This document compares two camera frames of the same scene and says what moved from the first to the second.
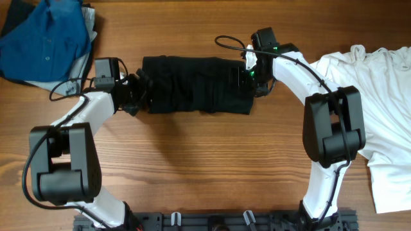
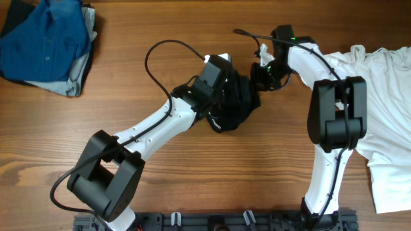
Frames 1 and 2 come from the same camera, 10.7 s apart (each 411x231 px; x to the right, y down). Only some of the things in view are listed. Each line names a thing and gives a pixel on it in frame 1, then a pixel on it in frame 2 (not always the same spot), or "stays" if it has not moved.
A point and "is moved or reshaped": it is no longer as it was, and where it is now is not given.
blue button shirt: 46,45 stays
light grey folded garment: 72,85 stays
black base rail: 267,221 stays
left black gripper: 142,88 to 232,83
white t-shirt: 384,77 stays
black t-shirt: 198,84 is moved or reshaped
